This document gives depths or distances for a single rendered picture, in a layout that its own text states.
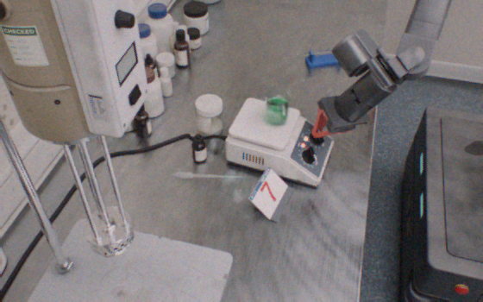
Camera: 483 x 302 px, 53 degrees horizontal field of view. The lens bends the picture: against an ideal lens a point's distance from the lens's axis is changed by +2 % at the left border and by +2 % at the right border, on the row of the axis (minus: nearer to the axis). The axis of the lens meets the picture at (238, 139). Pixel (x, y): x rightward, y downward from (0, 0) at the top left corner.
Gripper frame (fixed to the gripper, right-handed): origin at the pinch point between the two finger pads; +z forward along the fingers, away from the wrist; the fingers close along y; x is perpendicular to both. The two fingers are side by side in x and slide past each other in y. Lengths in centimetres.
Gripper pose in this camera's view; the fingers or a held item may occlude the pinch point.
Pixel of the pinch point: (317, 133)
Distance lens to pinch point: 100.2
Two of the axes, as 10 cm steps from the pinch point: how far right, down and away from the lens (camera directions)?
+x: 3.8, 8.7, -3.2
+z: -4.7, 4.8, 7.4
